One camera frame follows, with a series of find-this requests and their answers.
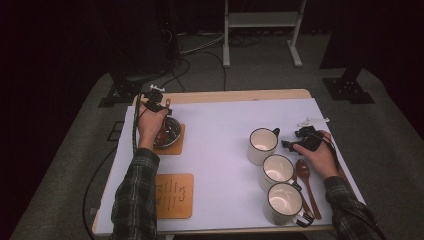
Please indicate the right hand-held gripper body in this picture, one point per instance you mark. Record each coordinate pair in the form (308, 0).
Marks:
(310, 138)

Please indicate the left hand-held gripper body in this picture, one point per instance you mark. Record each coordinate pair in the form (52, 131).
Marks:
(153, 99)

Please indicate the shiny steel bowl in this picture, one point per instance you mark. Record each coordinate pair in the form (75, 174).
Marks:
(175, 128)

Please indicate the white mug black rim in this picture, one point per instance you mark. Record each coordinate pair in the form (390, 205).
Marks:
(284, 201)
(261, 146)
(277, 168)

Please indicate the engraved wooden coaster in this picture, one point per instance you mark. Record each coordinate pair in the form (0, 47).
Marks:
(178, 150)
(176, 200)

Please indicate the person's left hand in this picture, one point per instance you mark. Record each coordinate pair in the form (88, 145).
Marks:
(150, 128)

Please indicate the person's right hand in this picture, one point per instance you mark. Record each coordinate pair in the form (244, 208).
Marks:
(323, 158)

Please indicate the black stand base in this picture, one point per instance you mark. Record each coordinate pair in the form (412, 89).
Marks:
(348, 90)
(121, 91)

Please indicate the white table cover sheet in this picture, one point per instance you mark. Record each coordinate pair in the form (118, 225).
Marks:
(216, 116)

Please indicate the white metal stand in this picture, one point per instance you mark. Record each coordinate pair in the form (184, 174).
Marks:
(260, 19)

